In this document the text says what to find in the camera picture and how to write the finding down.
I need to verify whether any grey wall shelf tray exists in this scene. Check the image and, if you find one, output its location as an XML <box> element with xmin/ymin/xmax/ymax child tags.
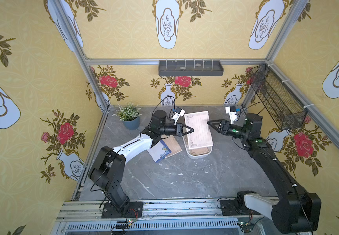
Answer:
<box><xmin>158</xmin><ymin>59</ymin><xmax>224</xmax><ymax>76</ymax></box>

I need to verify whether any brown lined stationery paper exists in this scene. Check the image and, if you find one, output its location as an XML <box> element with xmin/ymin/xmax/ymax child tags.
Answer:
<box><xmin>184</xmin><ymin>111</ymin><xmax>213</xmax><ymax>149</ymax></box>

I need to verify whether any brown stationery paper in box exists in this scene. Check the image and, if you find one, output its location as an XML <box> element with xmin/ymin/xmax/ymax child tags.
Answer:
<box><xmin>189</xmin><ymin>146</ymin><xmax>212</xmax><ymax>157</ymax></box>

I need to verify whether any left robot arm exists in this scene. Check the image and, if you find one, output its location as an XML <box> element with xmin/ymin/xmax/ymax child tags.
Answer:
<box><xmin>88</xmin><ymin>107</ymin><xmax>194</xmax><ymax>215</ymax></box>

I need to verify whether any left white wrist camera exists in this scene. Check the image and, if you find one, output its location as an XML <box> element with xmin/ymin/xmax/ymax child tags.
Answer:
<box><xmin>172</xmin><ymin>107</ymin><xmax>185</xmax><ymax>124</ymax></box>

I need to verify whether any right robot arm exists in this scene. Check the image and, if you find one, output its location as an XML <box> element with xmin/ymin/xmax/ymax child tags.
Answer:
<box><xmin>207</xmin><ymin>113</ymin><xmax>322</xmax><ymax>234</ymax></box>

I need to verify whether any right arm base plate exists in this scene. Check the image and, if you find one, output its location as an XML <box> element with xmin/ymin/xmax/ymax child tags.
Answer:
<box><xmin>217</xmin><ymin>198</ymin><xmax>261</xmax><ymax>216</ymax></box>

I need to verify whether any blue floral stationery paper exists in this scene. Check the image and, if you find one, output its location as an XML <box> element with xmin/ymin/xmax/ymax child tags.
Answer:
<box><xmin>147</xmin><ymin>140</ymin><xmax>172</xmax><ymax>162</ymax></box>

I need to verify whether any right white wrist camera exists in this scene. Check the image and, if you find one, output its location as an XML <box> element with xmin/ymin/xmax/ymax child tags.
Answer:
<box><xmin>225</xmin><ymin>106</ymin><xmax>241</xmax><ymax>124</ymax></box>

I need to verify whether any potted green plant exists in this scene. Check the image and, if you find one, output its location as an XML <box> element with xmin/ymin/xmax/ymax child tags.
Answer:
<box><xmin>116</xmin><ymin>103</ymin><xmax>141</xmax><ymax>130</ymax></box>

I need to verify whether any black wire mesh basket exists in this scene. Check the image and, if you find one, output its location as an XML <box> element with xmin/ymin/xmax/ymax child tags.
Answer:
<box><xmin>249</xmin><ymin>65</ymin><xmax>307</xmax><ymax>130</ymax></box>

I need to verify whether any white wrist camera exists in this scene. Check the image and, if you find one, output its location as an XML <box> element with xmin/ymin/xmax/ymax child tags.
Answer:
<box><xmin>172</xmin><ymin>107</ymin><xmax>185</xmax><ymax>124</ymax></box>
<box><xmin>225</xmin><ymin>106</ymin><xmax>241</xmax><ymax>124</ymax></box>

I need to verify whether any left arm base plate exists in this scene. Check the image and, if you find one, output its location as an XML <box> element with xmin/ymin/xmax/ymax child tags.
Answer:
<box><xmin>102</xmin><ymin>201</ymin><xmax>143</xmax><ymax>219</ymax></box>

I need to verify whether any white oval storage box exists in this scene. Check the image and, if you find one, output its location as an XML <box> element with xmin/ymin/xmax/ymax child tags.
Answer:
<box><xmin>182</xmin><ymin>136</ymin><xmax>213</xmax><ymax>159</ymax></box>

